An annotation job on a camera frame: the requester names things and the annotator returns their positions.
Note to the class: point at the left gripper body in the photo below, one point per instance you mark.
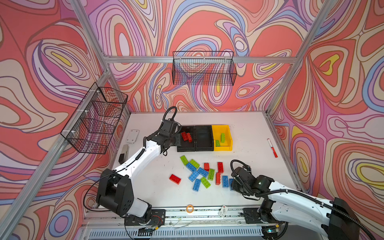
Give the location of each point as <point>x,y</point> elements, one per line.
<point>175,140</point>

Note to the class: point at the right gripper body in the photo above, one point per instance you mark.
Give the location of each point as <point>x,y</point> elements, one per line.
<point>244,189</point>

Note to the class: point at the blue lego brick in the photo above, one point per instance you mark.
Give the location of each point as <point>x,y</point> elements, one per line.
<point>190,167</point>
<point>203,172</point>
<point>231,183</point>
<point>197,184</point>
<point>225,181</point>
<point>193,176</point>

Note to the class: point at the red lego brick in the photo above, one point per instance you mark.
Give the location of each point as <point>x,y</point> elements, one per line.
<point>220,167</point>
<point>206,167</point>
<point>218,179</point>
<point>184,136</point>
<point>190,139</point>
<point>175,179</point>

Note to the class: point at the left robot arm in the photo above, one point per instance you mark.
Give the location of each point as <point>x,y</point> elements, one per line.
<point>115,190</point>

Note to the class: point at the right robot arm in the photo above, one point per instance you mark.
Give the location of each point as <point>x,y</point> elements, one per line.
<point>334,219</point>

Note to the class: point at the left black bin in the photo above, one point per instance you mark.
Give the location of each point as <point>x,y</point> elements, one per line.
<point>185,146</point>

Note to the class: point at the black bin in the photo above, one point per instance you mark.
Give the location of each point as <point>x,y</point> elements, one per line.
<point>185,146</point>
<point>204,140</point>

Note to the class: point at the white plastic plate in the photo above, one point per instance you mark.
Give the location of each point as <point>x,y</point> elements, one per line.
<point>132,136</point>

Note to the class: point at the middle black bin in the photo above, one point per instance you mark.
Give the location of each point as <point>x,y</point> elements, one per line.
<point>204,140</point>

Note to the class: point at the white tag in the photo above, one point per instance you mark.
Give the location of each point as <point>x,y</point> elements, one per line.
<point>223,211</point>

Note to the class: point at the red marker pen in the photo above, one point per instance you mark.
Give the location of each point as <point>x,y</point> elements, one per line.
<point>272,148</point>

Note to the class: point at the grey stapler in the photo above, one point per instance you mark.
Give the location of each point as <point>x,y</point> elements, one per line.
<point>124,154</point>

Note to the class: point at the yellow bin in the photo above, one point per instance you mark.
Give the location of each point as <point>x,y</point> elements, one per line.
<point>217,130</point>

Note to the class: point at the back wire basket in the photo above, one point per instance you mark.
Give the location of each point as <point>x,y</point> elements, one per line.
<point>207,68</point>

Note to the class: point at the wire basket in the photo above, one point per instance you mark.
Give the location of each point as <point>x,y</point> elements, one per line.
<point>207,68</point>
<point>96,120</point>

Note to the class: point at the left wire basket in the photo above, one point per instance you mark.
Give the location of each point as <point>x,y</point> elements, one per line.
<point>96,120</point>

